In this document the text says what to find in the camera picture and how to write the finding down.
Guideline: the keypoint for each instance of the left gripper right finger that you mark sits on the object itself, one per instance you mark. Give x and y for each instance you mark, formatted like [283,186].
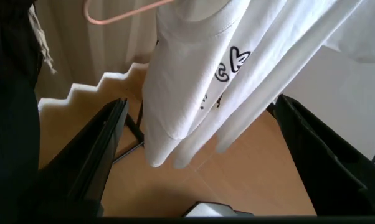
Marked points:
[334,189]

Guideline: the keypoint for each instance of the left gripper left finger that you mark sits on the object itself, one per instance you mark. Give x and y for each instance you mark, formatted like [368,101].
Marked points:
[81,177]

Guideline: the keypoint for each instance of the black shorts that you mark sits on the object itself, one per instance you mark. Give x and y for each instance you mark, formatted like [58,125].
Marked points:
[10,109]

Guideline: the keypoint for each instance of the white garment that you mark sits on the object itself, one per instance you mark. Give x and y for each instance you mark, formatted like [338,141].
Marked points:
[181,77]

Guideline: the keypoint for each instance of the pink clothes hanger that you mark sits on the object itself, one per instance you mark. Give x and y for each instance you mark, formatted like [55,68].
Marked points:
[112,20]

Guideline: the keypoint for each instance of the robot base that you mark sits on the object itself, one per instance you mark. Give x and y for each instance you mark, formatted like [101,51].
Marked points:
[212,210]

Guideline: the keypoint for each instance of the black clothes rack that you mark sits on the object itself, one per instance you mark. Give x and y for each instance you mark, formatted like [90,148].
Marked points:
[134,130]

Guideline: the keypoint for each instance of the beige curtain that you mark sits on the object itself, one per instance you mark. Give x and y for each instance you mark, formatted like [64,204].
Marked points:
[97,46]

